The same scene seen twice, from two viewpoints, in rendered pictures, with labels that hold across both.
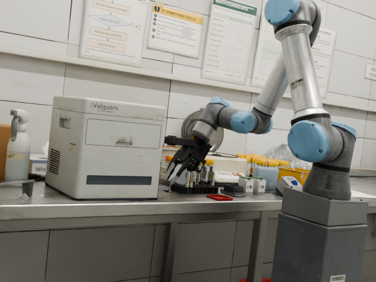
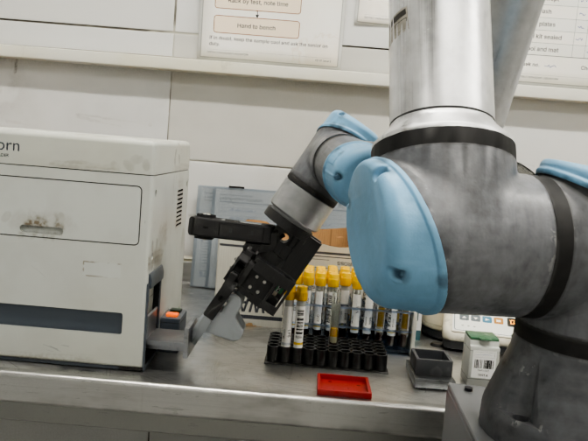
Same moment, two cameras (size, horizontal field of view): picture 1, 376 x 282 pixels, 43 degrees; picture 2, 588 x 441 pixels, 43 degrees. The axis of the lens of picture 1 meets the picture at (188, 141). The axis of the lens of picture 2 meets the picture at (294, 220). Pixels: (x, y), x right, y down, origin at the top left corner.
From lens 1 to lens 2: 1.07 m
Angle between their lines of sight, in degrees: 36
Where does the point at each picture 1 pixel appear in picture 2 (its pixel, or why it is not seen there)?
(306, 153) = (371, 280)
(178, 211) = (179, 410)
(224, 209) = (335, 422)
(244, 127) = (345, 190)
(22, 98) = not seen: hidden behind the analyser
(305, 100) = (403, 85)
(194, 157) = (257, 271)
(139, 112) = (76, 154)
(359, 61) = not seen: outside the picture
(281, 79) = not seen: hidden behind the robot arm
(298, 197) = (458, 429)
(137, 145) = (77, 235)
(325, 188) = (527, 417)
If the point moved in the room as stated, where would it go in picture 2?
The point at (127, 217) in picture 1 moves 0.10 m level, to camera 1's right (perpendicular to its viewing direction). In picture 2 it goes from (56, 408) to (107, 430)
